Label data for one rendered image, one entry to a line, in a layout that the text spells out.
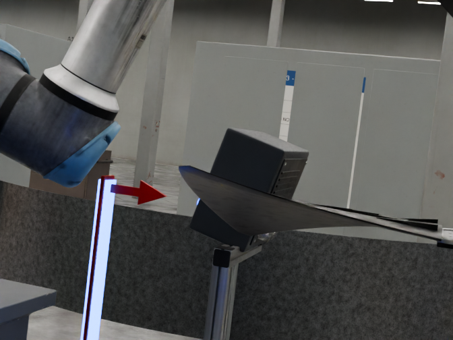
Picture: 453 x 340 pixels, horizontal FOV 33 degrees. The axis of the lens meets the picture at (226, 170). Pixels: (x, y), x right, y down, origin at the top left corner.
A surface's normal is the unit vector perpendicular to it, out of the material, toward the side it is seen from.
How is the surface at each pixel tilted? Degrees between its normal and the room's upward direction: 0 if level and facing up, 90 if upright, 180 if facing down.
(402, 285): 90
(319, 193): 90
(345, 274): 90
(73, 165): 112
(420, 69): 90
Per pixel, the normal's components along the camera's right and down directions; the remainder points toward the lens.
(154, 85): -0.35, 0.01
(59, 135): 0.09, 0.18
